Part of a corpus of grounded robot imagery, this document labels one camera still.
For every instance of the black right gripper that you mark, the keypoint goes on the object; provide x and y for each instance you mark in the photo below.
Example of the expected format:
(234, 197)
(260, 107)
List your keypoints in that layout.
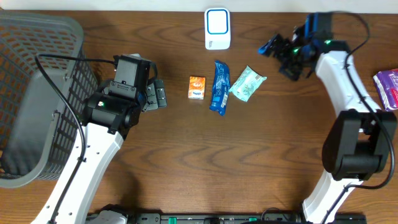
(292, 73)

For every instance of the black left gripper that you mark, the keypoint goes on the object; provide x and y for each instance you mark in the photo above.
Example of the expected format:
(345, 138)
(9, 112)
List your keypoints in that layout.
(152, 96)

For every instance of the light green wipes pack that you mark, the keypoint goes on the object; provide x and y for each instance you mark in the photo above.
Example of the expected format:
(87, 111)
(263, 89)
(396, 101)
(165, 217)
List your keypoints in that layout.
(247, 83)

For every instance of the small orange box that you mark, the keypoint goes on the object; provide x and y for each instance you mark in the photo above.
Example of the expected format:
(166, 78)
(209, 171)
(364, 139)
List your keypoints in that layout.
(196, 88)

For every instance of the blue cookie pack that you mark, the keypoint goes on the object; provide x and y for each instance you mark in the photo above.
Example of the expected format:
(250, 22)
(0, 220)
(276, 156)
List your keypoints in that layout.
(220, 88)

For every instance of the red purple pad pack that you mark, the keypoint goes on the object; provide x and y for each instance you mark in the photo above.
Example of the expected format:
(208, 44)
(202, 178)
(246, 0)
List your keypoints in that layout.
(386, 86)

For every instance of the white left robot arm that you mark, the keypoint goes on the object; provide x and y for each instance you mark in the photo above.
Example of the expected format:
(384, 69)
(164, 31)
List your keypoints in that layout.
(108, 115)

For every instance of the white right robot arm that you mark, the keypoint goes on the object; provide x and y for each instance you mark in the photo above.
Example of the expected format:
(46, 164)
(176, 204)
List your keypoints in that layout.
(360, 140)

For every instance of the white barcode scanner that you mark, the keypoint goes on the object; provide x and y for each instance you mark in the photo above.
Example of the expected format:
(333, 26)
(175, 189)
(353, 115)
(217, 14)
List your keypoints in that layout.
(217, 28)

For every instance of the grey plastic basket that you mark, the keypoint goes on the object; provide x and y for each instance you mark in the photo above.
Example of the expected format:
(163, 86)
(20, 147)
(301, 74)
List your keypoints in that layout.
(44, 81)

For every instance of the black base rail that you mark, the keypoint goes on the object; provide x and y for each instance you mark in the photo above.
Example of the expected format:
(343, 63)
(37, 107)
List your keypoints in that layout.
(274, 217)

